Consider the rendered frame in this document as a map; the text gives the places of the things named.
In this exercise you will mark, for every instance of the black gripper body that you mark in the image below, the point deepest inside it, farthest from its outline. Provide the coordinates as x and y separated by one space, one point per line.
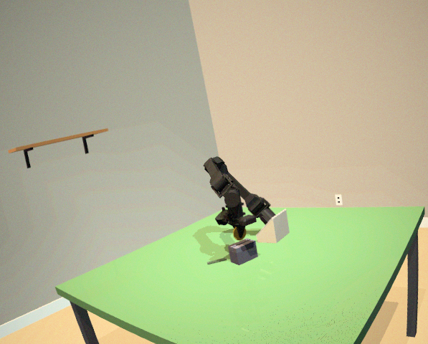
242 220

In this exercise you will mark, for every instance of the gold coin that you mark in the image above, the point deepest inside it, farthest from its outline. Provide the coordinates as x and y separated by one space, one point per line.
236 234

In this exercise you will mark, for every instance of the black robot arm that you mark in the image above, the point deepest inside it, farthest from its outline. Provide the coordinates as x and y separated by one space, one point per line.
224 184

